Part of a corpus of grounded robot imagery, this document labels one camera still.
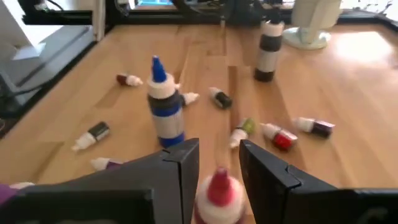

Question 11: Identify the small dark red dropper bottle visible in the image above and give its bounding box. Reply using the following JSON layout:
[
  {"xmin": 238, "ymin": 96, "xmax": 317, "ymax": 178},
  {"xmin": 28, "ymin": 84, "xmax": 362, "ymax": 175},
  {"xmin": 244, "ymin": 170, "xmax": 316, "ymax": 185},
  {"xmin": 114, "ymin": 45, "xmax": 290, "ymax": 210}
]
[{"xmin": 116, "ymin": 73, "xmax": 144, "ymax": 88}]

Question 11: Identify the small purple dropper bottle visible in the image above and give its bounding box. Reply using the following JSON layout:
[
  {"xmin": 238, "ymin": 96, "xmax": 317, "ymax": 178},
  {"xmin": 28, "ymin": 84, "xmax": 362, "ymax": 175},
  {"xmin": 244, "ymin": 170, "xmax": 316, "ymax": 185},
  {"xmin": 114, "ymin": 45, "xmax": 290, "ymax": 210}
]
[
  {"xmin": 0, "ymin": 181, "xmax": 35, "ymax": 206},
  {"xmin": 292, "ymin": 116, "xmax": 336, "ymax": 139},
  {"xmin": 90, "ymin": 157, "xmax": 128, "ymax": 171}
]

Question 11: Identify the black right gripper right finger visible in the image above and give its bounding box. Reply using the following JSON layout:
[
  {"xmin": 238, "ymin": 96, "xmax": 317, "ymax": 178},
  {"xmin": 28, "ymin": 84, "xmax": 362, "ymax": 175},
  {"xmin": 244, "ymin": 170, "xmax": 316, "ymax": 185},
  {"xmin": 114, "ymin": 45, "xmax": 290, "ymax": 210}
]
[{"xmin": 238, "ymin": 139, "xmax": 398, "ymax": 224}]

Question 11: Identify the tall black-capped food coloring bottle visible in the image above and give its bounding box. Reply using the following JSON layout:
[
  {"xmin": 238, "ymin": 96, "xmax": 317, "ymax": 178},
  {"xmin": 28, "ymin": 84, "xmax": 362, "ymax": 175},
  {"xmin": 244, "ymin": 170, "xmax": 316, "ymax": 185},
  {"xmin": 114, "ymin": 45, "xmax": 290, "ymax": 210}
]
[{"xmin": 253, "ymin": 12, "xmax": 285, "ymax": 83}]

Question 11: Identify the tall blue-capped food coloring bottle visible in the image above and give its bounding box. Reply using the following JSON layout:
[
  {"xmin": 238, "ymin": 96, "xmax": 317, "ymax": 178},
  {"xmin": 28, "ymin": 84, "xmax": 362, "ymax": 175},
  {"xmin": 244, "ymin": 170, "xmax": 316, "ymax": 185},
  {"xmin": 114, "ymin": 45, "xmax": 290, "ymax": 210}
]
[{"xmin": 146, "ymin": 55, "xmax": 187, "ymax": 149}]

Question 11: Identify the tall red-capped food coloring bottle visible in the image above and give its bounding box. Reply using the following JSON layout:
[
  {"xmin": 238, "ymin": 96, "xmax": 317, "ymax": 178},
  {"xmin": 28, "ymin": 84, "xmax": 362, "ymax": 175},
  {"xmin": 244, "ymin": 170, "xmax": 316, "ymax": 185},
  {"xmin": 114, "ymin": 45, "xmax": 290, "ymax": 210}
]
[{"xmin": 193, "ymin": 167, "xmax": 248, "ymax": 224}]

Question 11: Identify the small green dropper bottle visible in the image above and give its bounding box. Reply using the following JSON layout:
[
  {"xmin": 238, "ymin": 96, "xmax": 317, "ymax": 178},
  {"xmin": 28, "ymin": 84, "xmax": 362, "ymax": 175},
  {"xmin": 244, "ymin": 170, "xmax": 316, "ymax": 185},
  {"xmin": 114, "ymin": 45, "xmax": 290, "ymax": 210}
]
[{"xmin": 228, "ymin": 117, "xmax": 257, "ymax": 149}]

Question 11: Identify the small black dropper bottle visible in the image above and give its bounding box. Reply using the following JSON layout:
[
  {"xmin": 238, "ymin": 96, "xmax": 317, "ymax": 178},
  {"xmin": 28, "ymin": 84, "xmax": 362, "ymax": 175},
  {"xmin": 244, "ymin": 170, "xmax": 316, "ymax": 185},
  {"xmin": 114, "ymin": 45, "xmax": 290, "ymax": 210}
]
[
  {"xmin": 208, "ymin": 86, "xmax": 233, "ymax": 110},
  {"xmin": 181, "ymin": 91, "xmax": 200, "ymax": 107}
]

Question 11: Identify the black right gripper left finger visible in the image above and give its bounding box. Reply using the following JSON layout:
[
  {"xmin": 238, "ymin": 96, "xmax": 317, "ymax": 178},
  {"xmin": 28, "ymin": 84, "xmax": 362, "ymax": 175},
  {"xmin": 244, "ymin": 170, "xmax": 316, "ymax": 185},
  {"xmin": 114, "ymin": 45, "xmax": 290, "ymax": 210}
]
[{"xmin": 0, "ymin": 138, "xmax": 200, "ymax": 224}]

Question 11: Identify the grey desk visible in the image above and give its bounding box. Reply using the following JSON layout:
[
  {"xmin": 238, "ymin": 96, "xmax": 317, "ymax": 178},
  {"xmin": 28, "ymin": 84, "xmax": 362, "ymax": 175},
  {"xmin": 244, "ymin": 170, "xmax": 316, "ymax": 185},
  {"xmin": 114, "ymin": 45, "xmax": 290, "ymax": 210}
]
[{"xmin": 0, "ymin": 24, "xmax": 96, "ymax": 106}]

